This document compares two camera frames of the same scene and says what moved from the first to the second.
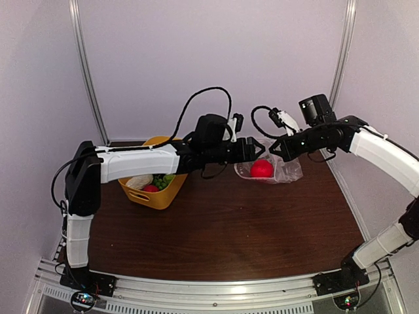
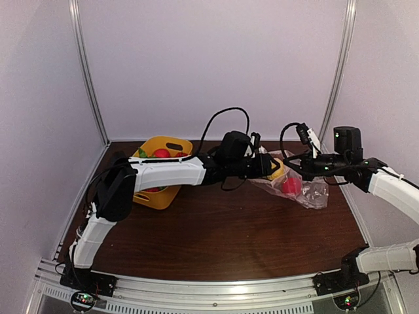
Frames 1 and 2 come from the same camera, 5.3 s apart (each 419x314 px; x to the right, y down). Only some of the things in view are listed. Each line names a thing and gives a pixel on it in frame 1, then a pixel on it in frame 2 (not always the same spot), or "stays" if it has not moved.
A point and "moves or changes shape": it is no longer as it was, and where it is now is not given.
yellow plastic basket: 158,199 stays
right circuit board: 347,301 stays
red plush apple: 262,169 moves or changes shape
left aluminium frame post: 74,9 stays
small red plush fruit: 151,188 stays
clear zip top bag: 270,168 moves or changes shape
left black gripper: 247,152 -> 262,167
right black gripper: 289,153 -> 306,167
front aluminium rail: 380,295 stays
